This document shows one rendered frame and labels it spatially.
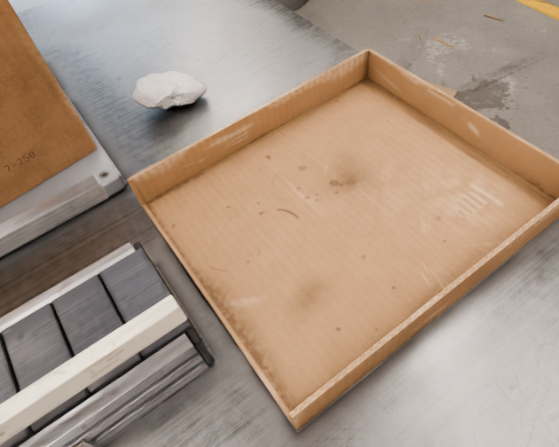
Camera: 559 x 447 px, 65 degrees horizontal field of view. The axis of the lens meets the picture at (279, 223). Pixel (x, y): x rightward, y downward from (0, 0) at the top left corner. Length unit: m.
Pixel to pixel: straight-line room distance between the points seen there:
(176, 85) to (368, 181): 0.25
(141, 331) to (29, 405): 0.07
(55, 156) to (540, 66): 1.93
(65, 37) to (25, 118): 0.33
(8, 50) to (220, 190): 0.21
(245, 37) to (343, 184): 0.30
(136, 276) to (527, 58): 2.00
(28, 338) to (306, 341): 0.20
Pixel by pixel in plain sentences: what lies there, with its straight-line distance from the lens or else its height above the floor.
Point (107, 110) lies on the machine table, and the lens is 0.59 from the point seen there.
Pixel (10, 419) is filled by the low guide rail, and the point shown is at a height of 0.91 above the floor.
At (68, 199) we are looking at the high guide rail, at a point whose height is 0.96.
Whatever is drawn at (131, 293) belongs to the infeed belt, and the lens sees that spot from 0.34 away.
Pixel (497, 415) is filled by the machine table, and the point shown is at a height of 0.83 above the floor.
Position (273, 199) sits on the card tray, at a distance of 0.42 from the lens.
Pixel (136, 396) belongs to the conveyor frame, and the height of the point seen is 0.86.
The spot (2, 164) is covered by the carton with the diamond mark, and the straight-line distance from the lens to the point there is 0.48.
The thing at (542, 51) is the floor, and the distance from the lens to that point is 2.24.
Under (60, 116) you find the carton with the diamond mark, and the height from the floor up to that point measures 0.90.
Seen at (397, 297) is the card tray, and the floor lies 0.83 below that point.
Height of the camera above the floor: 1.16
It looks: 53 degrees down
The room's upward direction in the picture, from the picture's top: 10 degrees counter-clockwise
